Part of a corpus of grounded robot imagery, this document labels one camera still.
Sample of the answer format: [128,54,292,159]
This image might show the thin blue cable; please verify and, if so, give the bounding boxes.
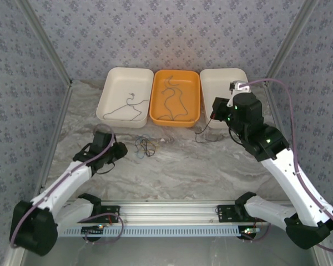
[134,135,159,158]

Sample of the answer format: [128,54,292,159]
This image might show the thin black cable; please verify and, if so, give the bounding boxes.
[103,93,150,122]
[194,117,225,144]

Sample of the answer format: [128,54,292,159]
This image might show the thin yellow cable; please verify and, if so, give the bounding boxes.
[138,138,159,157]

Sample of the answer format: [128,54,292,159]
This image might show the white plastic tray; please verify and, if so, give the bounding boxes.
[199,68,250,130]
[95,66,155,129]

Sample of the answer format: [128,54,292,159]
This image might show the orange plastic tray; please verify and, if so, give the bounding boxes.
[149,69,202,128]

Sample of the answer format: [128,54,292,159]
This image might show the small circuit board with LED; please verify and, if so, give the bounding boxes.
[82,224,105,241]
[240,226,261,239]

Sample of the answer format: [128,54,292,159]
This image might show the grey metal base panel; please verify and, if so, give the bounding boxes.
[19,237,319,266]

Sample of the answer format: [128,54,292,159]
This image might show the left gripper black wire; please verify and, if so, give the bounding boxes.
[95,160,117,175]

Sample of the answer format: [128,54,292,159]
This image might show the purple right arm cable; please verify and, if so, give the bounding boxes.
[243,79,333,252]

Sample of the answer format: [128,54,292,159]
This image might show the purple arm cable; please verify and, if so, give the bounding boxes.
[9,124,117,249]
[243,79,333,252]

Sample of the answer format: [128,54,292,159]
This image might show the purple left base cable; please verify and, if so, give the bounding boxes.
[79,212,125,246]

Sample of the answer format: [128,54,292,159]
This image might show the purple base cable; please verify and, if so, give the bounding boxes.
[79,212,125,246]
[241,218,271,244]

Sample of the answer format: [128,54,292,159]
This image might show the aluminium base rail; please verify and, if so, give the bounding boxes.
[62,201,286,224]

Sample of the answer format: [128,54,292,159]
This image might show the slotted grey cable duct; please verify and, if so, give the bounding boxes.
[57,226,246,238]

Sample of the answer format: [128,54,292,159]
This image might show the aluminium frame post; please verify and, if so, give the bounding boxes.
[18,0,74,86]
[263,0,321,85]

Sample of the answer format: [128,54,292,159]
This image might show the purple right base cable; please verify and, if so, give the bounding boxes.
[241,218,271,244]

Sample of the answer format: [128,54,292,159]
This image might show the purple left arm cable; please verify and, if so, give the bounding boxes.
[9,124,117,249]

